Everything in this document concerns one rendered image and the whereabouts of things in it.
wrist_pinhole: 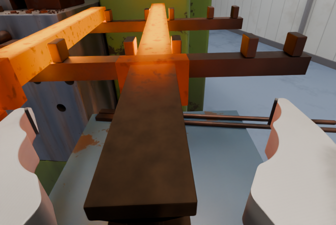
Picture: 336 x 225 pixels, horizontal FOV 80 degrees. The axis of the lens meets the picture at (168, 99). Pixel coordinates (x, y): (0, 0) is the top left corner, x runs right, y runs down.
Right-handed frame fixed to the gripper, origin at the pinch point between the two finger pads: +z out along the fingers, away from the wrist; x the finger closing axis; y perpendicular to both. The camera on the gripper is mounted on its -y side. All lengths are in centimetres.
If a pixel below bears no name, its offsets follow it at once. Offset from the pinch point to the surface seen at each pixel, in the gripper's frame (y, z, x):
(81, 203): 26.3, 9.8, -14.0
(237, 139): 26.3, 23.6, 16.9
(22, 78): 0.9, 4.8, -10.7
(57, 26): -0.9, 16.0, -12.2
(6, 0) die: -2, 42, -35
